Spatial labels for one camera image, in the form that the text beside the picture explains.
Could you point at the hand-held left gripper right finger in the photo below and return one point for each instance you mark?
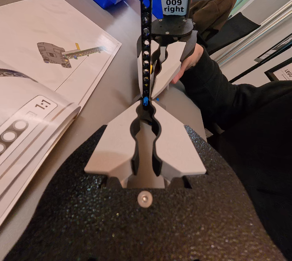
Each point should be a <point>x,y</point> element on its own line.
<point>180,151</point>

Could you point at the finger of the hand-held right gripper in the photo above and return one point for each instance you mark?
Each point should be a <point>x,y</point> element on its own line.
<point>173,60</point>
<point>139,72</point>

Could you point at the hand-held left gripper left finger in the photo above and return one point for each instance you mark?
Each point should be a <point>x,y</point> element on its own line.
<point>109,151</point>

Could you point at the black toy beam assembly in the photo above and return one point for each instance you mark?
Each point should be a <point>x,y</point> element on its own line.
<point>146,36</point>

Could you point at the grey desk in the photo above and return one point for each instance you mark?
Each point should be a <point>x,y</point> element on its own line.
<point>109,88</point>

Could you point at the person's right hand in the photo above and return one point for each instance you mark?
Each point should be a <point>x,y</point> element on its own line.
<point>194,57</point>

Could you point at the black office chair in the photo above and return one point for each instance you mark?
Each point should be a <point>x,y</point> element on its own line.
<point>235,31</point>

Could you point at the person in black sweatshirt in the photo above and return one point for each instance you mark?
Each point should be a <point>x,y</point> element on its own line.
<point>269,151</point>

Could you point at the white instruction booklet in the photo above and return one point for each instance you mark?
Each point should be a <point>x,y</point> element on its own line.
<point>45,26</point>

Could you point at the black framed sign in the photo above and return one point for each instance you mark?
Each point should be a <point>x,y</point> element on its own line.
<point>282,74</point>

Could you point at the silver metal frame post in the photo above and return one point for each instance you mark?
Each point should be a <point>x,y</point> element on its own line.
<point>262,26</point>

